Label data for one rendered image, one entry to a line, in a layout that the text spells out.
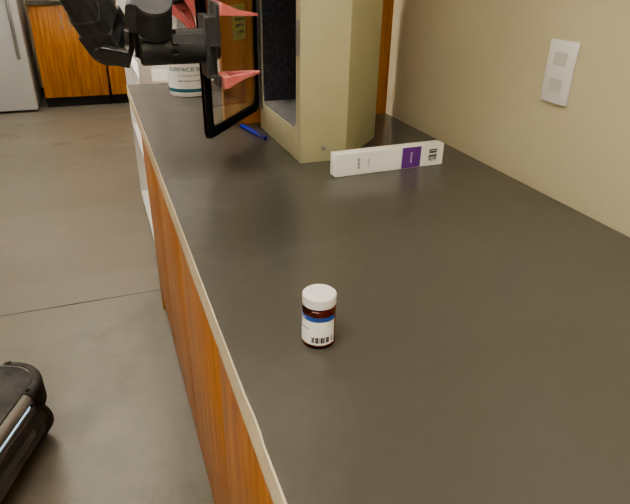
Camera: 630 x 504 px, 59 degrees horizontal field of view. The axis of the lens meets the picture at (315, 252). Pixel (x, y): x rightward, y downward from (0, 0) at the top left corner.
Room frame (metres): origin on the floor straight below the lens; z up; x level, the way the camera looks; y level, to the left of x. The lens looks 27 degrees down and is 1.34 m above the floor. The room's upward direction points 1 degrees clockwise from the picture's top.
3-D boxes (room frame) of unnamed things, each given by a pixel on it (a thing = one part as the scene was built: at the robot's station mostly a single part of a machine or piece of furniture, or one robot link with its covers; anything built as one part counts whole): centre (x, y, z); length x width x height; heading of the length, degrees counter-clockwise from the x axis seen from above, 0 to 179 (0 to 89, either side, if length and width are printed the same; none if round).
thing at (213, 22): (1.05, 0.15, 1.24); 0.09 x 0.07 x 0.07; 110
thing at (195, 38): (1.02, 0.22, 1.20); 0.07 x 0.07 x 0.10; 20
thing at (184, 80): (1.91, 0.43, 1.02); 0.13 x 0.13 x 0.15
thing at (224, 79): (1.05, 0.15, 1.17); 0.09 x 0.07 x 0.07; 110
